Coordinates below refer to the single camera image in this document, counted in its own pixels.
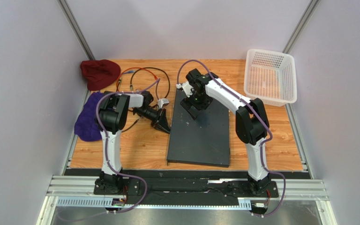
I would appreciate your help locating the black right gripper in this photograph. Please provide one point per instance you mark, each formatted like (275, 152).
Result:
(196, 105)

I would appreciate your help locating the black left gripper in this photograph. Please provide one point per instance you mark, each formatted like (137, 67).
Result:
(161, 121)

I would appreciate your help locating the dark grey network switch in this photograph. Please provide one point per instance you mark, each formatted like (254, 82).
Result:
(204, 141)

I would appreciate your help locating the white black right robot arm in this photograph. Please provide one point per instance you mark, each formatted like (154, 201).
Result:
(251, 121)

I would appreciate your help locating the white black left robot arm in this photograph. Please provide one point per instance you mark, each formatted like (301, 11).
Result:
(111, 117)

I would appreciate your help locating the purple cloth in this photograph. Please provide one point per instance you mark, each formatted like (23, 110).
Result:
(85, 127)

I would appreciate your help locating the dark red cloth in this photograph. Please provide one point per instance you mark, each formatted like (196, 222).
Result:
(99, 73)

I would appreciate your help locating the white plastic basket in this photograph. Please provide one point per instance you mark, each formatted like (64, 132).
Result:
(271, 77)

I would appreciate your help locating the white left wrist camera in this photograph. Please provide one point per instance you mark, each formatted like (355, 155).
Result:
(161, 103)

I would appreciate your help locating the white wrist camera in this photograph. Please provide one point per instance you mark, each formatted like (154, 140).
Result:
(186, 87)
(161, 103)

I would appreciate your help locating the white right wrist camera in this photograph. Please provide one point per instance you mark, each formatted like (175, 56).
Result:
(186, 87)

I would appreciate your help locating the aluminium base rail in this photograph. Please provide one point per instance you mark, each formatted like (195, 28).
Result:
(76, 191)

